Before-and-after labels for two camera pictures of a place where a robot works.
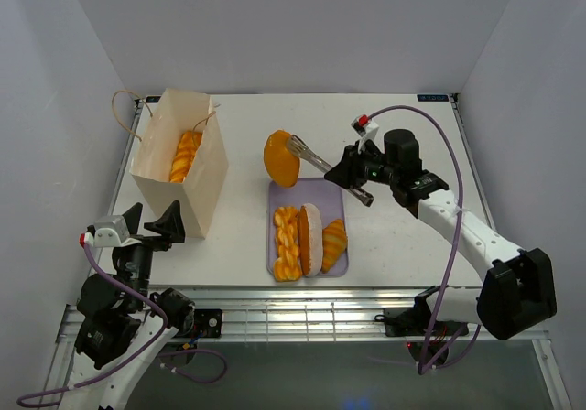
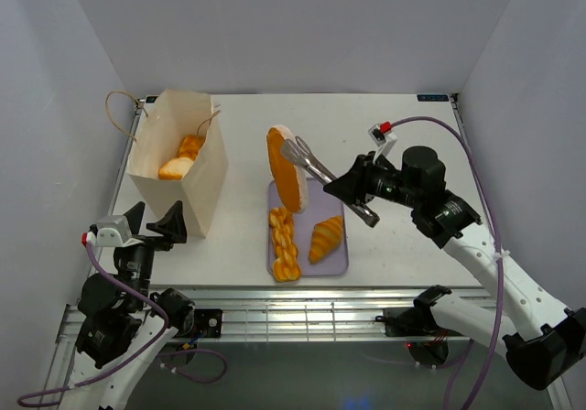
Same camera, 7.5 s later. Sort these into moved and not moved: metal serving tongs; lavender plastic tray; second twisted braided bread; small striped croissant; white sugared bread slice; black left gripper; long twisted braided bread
Moved: small striped croissant; white sugared bread slice; metal serving tongs
Not moved: long twisted braided bread; lavender plastic tray; second twisted braided bread; black left gripper
